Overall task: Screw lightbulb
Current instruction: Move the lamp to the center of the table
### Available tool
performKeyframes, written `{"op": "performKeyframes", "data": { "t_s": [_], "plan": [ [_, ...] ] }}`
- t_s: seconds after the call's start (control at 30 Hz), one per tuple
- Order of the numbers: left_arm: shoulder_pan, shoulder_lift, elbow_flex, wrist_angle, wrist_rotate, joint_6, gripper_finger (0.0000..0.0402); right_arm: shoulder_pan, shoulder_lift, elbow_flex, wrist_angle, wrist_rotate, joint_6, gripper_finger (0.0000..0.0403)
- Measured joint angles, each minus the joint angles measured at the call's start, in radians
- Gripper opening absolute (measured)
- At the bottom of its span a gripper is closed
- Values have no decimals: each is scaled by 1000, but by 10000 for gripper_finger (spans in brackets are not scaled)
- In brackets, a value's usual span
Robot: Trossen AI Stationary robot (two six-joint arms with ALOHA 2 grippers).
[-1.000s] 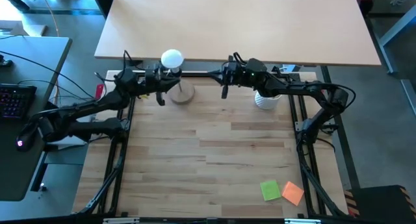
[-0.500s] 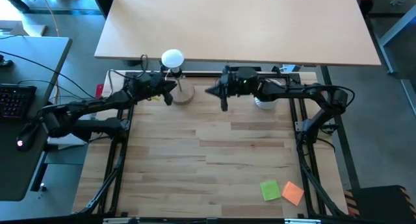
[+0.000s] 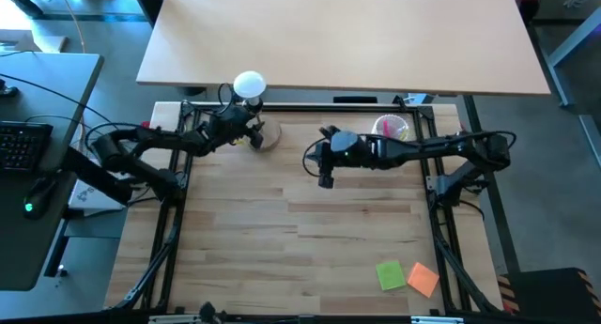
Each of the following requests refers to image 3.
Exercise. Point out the silver metal bracket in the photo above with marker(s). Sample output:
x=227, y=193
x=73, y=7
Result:
x=174, y=319
x=436, y=320

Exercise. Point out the light wood desk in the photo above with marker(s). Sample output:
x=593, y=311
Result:
x=343, y=37

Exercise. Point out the pink marker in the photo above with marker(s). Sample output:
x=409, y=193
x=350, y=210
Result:
x=387, y=127

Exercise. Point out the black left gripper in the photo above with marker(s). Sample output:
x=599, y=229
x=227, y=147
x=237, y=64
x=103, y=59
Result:
x=230, y=124

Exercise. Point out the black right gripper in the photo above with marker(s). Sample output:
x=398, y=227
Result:
x=326, y=157

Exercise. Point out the orange sticky note pad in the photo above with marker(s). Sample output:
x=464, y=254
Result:
x=423, y=279

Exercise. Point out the small black knob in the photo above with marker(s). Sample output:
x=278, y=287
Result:
x=206, y=311

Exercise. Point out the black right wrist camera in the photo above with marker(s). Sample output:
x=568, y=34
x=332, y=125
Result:
x=347, y=148

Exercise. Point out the brown cardboard box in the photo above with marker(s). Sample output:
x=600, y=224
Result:
x=33, y=41

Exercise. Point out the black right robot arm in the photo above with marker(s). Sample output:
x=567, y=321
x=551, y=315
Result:
x=446, y=148

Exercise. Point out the black hazard-striped box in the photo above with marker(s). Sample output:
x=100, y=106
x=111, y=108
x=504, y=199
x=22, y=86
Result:
x=554, y=296

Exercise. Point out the yellow marker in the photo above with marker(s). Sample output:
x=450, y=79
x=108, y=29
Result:
x=403, y=134

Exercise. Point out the dark grey desk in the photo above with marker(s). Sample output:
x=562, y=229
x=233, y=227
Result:
x=56, y=80

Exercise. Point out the white cardboard box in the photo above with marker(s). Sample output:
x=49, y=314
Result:
x=89, y=195

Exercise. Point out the green sticky note pad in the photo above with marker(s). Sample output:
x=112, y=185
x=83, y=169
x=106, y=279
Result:
x=390, y=275

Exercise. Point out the grey metal desk frame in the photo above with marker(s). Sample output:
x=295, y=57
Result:
x=568, y=47

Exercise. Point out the white textured pen cup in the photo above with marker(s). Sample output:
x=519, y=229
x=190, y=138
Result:
x=392, y=127

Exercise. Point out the black computer mouse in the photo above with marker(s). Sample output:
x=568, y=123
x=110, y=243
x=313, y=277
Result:
x=40, y=199

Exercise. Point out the white flood lightbulb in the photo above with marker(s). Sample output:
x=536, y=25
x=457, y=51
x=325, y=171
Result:
x=250, y=84

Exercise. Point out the red table edge tag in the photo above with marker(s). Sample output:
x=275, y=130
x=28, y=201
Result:
x=144, y=125

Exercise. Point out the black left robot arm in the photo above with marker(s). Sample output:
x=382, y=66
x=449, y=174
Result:
x=141, y=145

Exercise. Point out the lamp stand with wooden base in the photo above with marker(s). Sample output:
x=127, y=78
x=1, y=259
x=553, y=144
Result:
x=270, y=134

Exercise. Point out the black keyboard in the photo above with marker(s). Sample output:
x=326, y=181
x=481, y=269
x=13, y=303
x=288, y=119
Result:
x=21, y=148

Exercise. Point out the yellow label tag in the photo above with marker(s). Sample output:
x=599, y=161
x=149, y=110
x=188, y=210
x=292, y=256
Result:
x=239, y=141

